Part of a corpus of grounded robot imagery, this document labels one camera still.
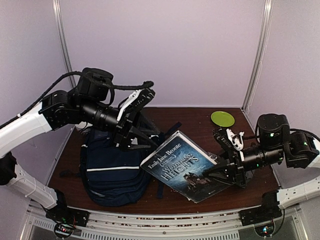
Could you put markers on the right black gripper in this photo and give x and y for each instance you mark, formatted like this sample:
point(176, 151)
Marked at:
point(236, 171)

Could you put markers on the aluminium frame post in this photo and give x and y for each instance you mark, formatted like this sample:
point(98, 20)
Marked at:
point(261, 47)
point(57, 12)

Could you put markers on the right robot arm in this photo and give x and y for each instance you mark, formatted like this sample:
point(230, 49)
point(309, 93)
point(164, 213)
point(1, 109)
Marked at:
point(277, 143)

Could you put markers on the navy blue backpack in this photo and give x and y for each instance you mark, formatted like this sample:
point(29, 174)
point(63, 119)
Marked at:
point(110, 176)

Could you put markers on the green plate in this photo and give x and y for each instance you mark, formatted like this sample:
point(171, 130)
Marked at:
point(222, 119)

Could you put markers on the grey zip pouch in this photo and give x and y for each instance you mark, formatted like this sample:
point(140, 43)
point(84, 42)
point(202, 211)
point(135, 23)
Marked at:
point(249, 175)

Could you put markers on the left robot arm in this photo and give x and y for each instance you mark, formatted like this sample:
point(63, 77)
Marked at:
point(95, 101)

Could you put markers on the left aluminium frame post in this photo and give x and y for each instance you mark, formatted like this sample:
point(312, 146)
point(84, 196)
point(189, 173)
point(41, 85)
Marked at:
point(57, 12)

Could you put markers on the white patterned bowl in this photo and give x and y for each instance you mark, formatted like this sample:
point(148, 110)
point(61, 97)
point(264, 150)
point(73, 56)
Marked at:
point(80, 126)

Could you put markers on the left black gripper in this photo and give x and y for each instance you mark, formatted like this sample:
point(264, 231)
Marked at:
point(121, 137)

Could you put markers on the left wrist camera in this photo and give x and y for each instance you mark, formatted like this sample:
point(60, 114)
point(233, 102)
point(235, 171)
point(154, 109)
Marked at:
point(136, 101)

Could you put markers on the front aluminium rail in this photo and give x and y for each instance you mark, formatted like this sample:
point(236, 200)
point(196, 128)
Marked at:
point(219, 225)

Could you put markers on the black notebook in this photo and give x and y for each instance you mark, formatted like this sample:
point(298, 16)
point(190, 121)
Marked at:
point(181, 164)

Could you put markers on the right aluminium frame post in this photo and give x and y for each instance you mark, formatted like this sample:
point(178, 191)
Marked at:
point(261, 47)

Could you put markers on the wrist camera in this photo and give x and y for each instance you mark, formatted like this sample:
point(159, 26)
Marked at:
point(228, 140)
point(136, 101)

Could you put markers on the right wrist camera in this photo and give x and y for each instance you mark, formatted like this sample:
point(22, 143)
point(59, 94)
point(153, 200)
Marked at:
point(228, 140)

